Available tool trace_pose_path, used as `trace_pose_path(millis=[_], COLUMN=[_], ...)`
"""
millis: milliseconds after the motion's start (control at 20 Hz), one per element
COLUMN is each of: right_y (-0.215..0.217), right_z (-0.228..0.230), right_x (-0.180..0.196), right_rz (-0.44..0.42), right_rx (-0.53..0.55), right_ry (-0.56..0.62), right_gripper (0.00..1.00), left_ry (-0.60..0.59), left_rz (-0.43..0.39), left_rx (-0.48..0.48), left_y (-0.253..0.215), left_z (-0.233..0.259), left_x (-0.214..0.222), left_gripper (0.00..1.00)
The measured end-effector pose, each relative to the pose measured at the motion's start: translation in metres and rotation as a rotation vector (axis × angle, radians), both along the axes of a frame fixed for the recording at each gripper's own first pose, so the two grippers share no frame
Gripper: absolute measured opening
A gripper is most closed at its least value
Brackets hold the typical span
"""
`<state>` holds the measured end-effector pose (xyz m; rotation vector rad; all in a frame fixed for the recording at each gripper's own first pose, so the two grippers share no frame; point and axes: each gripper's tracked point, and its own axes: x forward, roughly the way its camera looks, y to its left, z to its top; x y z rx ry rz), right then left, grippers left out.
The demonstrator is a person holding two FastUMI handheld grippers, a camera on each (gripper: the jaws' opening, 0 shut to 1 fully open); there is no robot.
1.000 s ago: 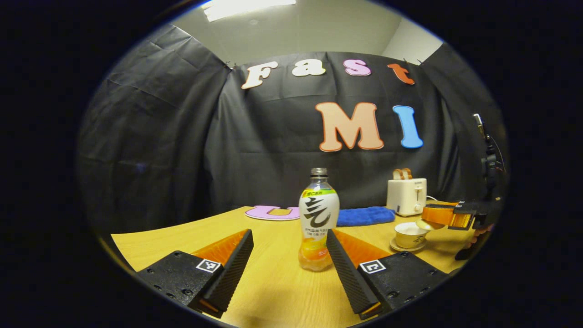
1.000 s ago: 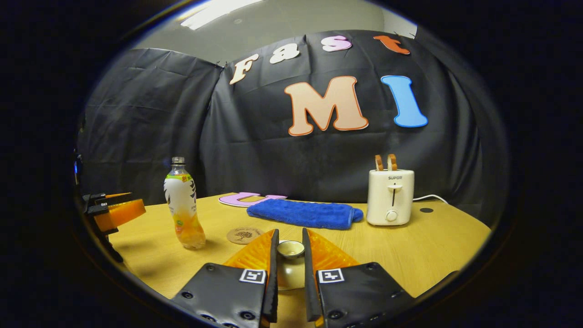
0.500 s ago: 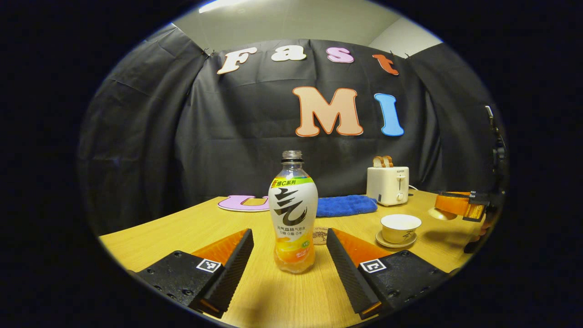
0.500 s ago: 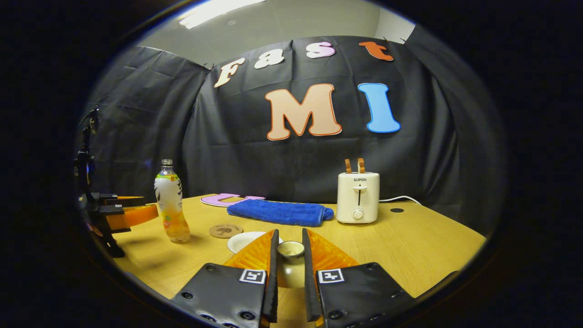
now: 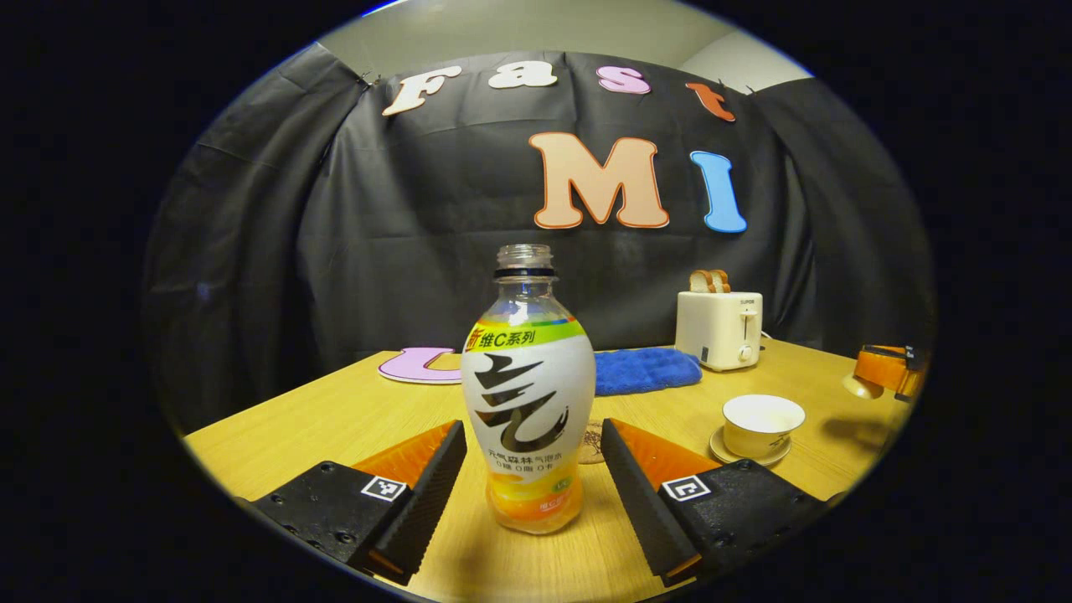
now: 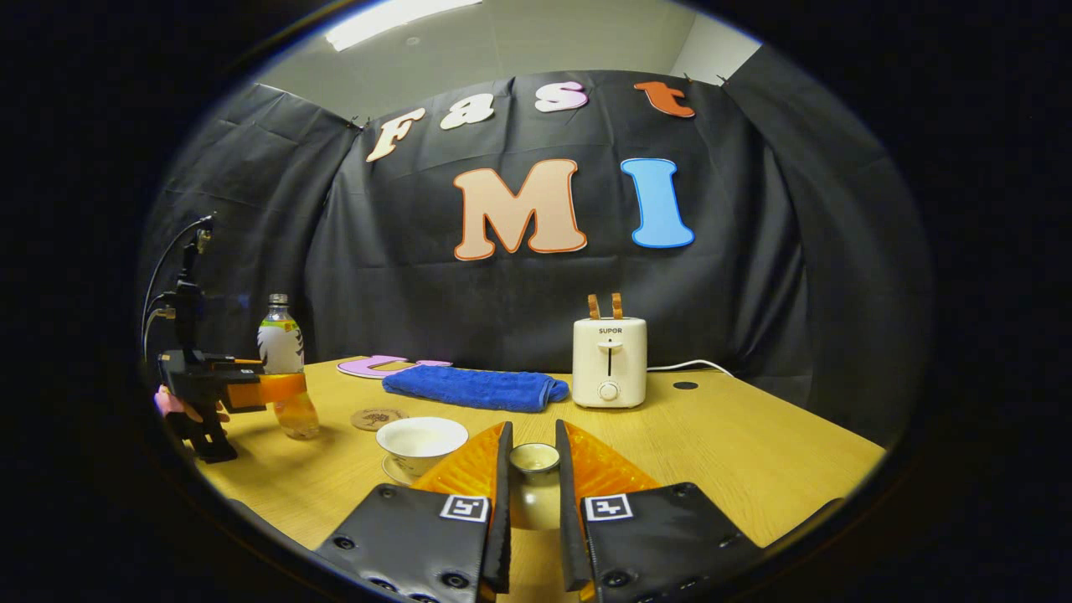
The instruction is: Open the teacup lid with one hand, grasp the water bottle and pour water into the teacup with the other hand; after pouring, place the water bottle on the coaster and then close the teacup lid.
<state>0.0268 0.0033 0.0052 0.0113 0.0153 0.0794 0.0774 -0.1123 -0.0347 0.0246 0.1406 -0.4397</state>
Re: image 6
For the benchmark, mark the clear plastic water bottle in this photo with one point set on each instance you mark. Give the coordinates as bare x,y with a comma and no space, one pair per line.
280,343

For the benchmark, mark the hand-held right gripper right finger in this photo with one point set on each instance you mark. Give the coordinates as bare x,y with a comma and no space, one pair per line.
569,519

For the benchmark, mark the pink letter cutout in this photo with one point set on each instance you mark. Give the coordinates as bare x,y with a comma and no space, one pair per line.
368,367

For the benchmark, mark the black backdrop cloth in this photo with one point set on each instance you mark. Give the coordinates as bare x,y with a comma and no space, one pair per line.
502,293

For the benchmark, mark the white porcelain saucer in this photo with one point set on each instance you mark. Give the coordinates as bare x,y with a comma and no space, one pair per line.
395,473

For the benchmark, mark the white porcelain teacup lid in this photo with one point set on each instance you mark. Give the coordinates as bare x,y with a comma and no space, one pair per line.
534,459

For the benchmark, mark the cream toaster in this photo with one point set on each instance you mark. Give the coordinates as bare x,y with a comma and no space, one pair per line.
609,360

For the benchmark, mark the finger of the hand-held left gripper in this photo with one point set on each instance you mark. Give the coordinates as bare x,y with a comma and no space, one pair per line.
276,389

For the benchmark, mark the white porcelain teacup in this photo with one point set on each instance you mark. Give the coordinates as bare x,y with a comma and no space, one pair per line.
419,440

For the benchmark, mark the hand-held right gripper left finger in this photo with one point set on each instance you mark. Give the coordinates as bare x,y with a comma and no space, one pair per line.
501,519

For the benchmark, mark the round brown coaster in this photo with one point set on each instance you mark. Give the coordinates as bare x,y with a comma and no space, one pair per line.
377,419

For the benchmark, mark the blue towel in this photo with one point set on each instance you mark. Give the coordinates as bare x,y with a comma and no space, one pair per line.
477,389

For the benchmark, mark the toast slice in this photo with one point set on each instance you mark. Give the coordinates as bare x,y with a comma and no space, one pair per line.
617,306
594,307

